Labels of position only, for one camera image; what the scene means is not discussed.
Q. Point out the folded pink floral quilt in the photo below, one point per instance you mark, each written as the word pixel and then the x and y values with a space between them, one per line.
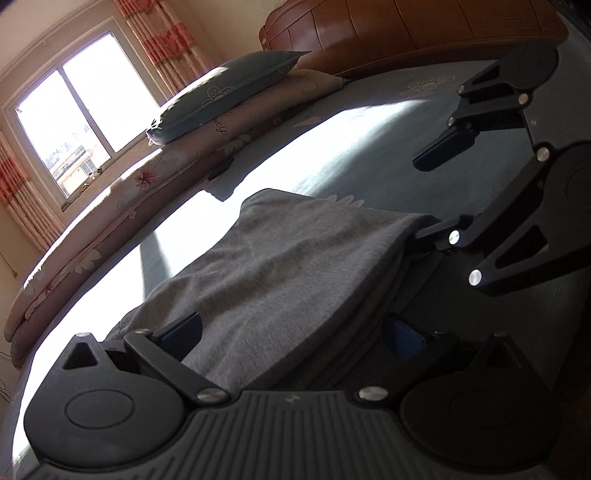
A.
pixel 152 180

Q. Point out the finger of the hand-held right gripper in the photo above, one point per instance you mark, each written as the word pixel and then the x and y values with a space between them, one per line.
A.
pixel 443 150
pixel 503 203

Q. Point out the grey sweatpants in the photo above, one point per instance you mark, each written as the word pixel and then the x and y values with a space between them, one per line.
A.
pixel 286 267

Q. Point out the wooden bed headboard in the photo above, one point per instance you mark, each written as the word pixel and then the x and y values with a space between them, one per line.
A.
pixel 415 27

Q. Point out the window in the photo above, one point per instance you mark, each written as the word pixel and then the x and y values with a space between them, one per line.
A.
pixel 78 115

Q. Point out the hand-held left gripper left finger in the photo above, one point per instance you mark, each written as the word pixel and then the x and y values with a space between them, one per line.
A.
pixel 182 332

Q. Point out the teal pillow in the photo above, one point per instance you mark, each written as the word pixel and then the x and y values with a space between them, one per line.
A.
pixel 226 92

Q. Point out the bed with teal patterned sheet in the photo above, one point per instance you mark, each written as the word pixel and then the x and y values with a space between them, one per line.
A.
pixel 369 152

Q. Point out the black phone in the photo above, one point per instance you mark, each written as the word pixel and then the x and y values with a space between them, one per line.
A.
pixel 220 169

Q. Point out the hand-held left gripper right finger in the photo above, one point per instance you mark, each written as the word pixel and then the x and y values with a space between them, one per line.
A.
pixel 401 339

